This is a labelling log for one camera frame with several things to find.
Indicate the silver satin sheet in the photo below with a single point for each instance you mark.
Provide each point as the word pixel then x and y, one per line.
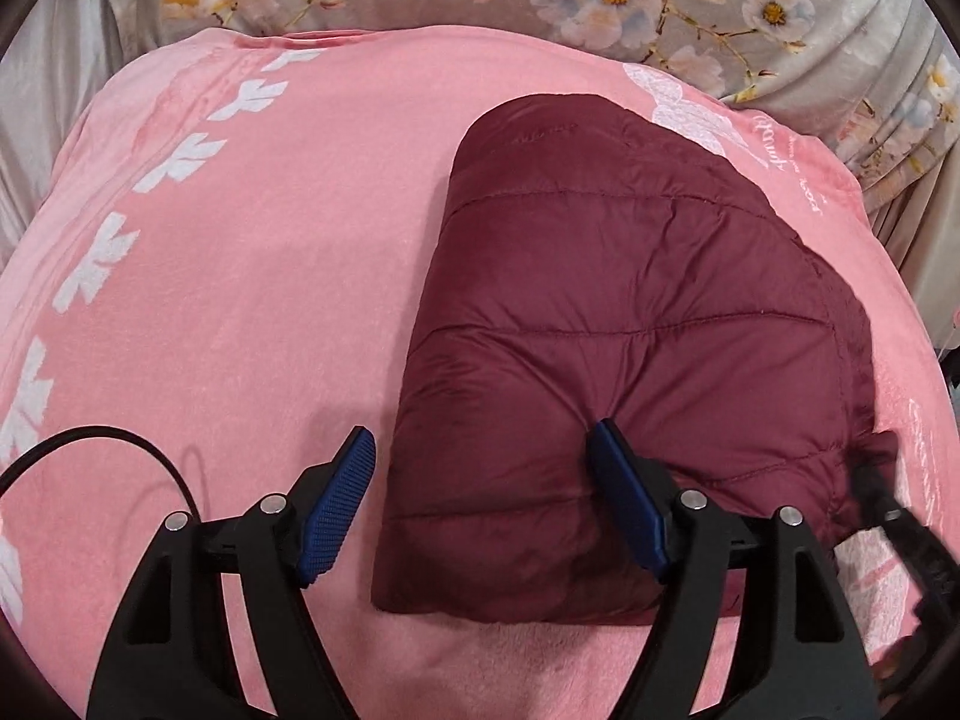
pixel 52 105

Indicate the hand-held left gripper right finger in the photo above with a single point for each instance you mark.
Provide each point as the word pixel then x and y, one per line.
pixel 626 495

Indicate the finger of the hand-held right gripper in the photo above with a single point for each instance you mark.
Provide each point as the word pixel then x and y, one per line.
pixel 907 540

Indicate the pink plush blanket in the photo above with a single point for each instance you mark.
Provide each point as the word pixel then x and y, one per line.
pixel 247 262

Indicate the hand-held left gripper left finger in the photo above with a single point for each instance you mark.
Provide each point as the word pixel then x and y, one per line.
pixel 337 495

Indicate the grey floral bed cover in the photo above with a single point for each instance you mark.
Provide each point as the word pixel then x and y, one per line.
pixel 675 7

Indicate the maroon quilted puffer jacket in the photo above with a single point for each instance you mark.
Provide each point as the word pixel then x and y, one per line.
pixel 615 300

